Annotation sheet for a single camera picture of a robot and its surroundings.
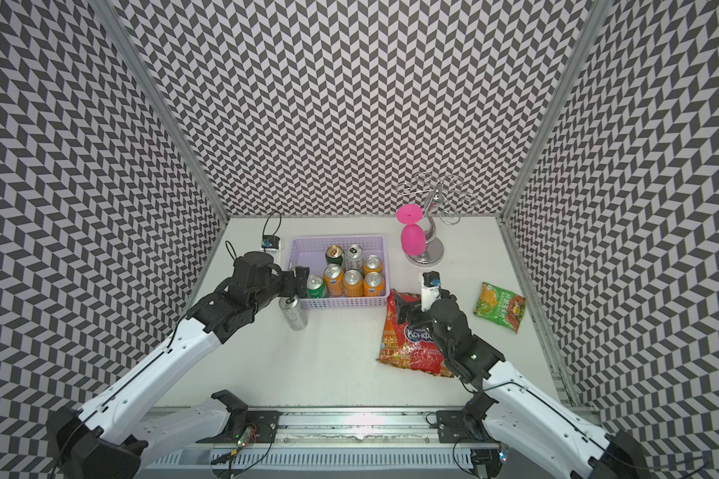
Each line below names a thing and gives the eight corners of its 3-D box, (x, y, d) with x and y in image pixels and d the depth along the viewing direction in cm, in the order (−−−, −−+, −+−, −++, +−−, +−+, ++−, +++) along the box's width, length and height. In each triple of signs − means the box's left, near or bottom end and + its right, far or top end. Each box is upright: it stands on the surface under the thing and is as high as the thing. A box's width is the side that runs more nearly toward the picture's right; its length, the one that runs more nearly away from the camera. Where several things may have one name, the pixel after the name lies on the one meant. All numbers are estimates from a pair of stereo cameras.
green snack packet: (471, 315, 96) (475, 308, 92) (479, 289, 102) (483, 281, 98) (515, 334, 92) (521, 328, 88) (521, 305, 98) (527, 298, 94)
